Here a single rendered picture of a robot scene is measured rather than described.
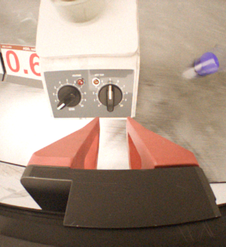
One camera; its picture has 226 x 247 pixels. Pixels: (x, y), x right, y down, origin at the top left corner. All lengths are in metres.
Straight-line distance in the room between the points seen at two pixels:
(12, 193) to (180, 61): 0.42
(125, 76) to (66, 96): 0.08
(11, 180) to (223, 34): 0.53
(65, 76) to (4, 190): 0.28
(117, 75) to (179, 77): 0.13
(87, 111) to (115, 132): 0.07
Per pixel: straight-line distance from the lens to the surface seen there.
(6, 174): 0.35
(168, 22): 0.31
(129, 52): 0.17
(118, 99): 0.20
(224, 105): 0.33
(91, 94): 0.20
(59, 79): 0.20
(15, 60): 0.29
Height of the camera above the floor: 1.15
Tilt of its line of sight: 84 degrees down
